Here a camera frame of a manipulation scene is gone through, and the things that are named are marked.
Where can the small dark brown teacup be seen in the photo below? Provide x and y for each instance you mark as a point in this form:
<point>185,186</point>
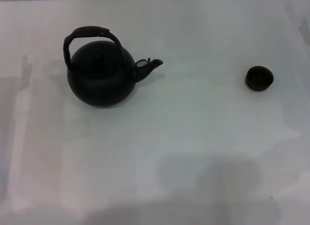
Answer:
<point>259,79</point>

